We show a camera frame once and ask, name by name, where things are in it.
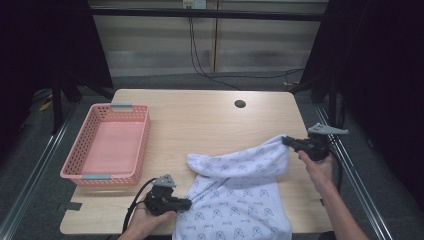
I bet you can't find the person's left hand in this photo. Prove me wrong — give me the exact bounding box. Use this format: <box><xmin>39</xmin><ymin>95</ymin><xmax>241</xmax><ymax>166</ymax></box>
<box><xmin>123</xmin><ymin>201</ymin><xmax>178</xmax><ymax>240</ymax></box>

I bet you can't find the person's right hand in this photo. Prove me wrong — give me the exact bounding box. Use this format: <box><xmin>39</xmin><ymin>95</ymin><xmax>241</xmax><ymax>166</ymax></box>
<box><xmin>297</xmin><ymin>149</ymin><xmax>336</xmax><ymax>197</ymax></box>

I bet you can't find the black horizontal bar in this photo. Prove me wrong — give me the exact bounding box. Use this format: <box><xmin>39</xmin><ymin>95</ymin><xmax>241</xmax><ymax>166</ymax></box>
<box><xmin>89</xmin><ymin>8</ymin><xmax>329</xmax><ymax>23</ymax></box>

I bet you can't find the black wall cable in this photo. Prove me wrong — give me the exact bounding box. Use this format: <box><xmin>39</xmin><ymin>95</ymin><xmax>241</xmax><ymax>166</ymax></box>
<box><xmin>188</xmin><ymin>6</ymin><xmax>305</xmax><ymax>91</ymax></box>

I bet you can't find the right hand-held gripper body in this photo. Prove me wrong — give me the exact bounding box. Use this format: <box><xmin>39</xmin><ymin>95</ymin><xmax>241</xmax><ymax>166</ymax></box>
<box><xmin>294</xmin><ymin>122</ymin><xmax>350</xmax><ymax>163</ymax></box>

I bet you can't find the pink plastic basket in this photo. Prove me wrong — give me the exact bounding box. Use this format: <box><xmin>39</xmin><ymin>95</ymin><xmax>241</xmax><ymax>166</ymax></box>
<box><xmin>59</xmin><ymin>103</ymin><xmax>152</xmax><ymax>187</ymax></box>

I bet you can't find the yellow floor item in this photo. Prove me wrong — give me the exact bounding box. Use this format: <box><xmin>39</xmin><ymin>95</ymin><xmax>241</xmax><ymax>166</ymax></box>
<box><xmin>38</xmin><ymin>99</ymin><xmax>54</xmax><ymax>112</ymax></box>

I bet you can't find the black metal stand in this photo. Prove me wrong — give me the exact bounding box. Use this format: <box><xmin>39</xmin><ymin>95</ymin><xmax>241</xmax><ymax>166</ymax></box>
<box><xmin>49</xmin><ymin>73</ymin><xmax>116</xmax><ymax>135</ymax></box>

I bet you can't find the white wall outlet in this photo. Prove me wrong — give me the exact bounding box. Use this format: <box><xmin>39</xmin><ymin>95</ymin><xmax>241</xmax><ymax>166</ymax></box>
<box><xmin>182</xmin><ymin>0</ymin><xmax>208</xmax><ymax>10</ymax></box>

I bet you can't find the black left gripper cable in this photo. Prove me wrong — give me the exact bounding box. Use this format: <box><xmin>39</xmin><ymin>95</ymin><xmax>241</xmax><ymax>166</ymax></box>
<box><xmin>121</xmin><ymin>177</ymin><xmax>158</xmax><ymax>234</ymax></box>

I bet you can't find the black curtain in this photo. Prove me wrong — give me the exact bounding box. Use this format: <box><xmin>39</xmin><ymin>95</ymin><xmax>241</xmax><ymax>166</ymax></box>
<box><xmin>0</xmin><ymin>0</ymin><xmax>114</xmax><ymax>158</ymax></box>
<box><xmin>299</xmin><ymin>0</ymin><xmax>424</xmax><ymax>208</ymax></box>

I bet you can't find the white towel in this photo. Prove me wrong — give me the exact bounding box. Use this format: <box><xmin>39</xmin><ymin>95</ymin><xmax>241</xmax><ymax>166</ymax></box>
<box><xmin>172</xmin><ymin>134</ymin><xmax>294</xmax><ymax>240</ymax></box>

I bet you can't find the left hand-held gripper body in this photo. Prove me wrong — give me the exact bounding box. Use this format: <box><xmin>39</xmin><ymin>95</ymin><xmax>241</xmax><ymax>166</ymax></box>
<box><xmin>143</xmin><ymin>173</ymin><xmax>182</xmax><ymax>216</ymax></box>

